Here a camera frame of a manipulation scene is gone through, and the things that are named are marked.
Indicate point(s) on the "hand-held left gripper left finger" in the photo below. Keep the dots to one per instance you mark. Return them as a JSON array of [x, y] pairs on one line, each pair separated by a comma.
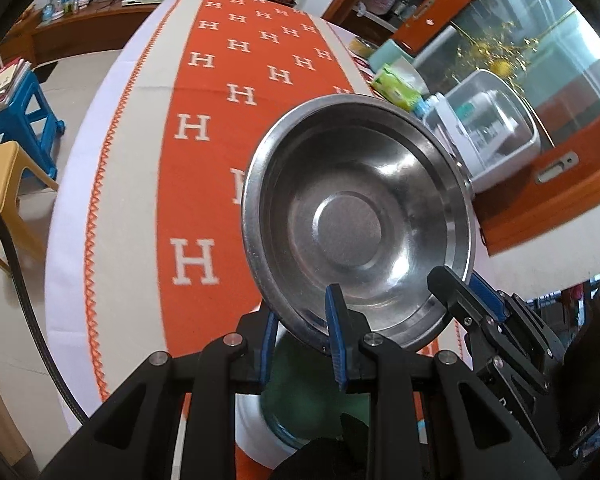
[[269, 355]]

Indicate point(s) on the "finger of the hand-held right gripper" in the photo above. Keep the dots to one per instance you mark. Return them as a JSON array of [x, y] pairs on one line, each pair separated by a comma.
[[487, 297], [455, 295]]

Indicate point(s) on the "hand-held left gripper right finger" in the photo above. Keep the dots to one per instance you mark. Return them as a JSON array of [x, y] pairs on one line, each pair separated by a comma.
[[336, 335]]

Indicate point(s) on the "green steel bowl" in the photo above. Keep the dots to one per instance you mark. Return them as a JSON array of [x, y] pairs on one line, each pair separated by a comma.
[[310, 390]]

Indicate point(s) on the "large steel bowl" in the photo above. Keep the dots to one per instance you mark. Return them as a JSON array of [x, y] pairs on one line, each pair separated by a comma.
[[350, 220]]

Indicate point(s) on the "orange framed glass partition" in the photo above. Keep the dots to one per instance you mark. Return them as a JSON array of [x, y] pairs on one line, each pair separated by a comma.
[[530, 195]]

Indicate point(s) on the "white plastic storage box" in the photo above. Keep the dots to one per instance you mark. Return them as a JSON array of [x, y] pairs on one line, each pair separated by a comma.
[[490, 125]]

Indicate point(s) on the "light blue wipes packet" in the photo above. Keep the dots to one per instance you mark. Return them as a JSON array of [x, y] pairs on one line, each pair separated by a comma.
[[424, 106]]

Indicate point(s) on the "orange H-pattern tablecloth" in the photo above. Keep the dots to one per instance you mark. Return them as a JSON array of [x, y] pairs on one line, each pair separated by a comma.
[[67, 285]]

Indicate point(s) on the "green tissue packet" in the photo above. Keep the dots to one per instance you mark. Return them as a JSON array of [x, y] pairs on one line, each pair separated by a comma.
[[395, 87]]

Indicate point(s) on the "gold ornament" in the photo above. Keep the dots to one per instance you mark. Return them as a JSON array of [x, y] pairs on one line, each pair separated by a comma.
[[500, 65]]

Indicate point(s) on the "white paper roll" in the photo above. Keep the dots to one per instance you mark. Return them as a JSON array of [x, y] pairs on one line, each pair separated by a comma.
[[435, 47]]

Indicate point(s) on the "yellow tin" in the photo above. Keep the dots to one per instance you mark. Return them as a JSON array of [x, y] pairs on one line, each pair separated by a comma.
[[362, 47]]

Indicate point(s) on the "yellow plastic stool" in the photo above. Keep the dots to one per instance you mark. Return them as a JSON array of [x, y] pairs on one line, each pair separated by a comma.
[[10, 170]]

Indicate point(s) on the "blue plastic stool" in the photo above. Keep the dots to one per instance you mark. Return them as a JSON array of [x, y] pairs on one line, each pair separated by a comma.
[[30, 105]]

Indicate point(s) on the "wooden media cabinet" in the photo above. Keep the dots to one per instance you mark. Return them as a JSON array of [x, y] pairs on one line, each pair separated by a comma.
[[80, 35]]

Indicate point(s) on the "stack of books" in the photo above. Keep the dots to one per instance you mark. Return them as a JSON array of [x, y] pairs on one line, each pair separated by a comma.
[[2, 82]]

